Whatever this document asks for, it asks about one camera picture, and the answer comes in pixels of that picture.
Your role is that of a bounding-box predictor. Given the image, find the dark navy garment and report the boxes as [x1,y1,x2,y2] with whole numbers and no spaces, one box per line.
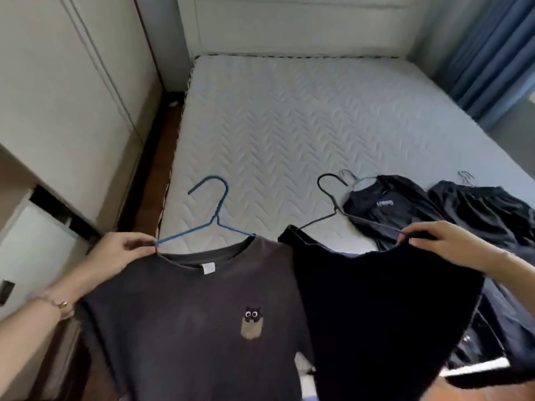
[445,263,535,389]

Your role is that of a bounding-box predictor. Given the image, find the plain black t-shirt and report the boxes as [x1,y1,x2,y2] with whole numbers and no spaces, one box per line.
[278,224,485,401]

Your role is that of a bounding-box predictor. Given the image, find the person's left forearm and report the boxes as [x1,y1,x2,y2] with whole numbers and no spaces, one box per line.
[0,284,86,363]

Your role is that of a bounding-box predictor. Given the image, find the white quilted mattress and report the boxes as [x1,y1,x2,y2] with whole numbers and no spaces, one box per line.
[158,54,535,257]

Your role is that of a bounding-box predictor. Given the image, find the black pleated garment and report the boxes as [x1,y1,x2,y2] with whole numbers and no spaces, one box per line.
[428,180,535,268]

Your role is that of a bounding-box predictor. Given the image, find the white wardrobe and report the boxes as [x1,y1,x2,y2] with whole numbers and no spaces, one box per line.
[0,0,164,401]

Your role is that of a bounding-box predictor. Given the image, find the white padded headboard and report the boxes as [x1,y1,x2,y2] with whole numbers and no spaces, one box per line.
[176,0,435,59]

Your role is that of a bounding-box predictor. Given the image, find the black t-shirt with white print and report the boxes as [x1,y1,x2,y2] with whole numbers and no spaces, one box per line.
[343,175,444,252]

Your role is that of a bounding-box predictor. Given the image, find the blue wire hanger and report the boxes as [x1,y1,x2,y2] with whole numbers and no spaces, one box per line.
[155,176,256,249]

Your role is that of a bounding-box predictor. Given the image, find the gold bracelet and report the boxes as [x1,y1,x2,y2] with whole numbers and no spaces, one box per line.
[35,293,76,320]

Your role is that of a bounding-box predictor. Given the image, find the person's right forearm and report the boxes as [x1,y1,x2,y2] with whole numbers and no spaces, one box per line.
[487,247,535,288]

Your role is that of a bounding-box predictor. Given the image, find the person's right hand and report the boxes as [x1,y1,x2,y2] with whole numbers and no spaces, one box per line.
[397,221,508,273]

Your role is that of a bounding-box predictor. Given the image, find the person's left hand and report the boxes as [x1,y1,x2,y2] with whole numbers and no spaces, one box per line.
[71,231,160,300]

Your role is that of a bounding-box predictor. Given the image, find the grey t-shirt with cat print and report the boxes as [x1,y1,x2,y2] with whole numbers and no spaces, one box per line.
[74,234,314,401]

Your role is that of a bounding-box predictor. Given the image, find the black wire hanger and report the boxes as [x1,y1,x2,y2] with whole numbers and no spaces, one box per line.
[298,173,408,238]

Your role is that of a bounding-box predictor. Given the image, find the blue curtain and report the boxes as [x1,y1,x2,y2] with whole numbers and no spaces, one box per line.
[432,0,535,132]

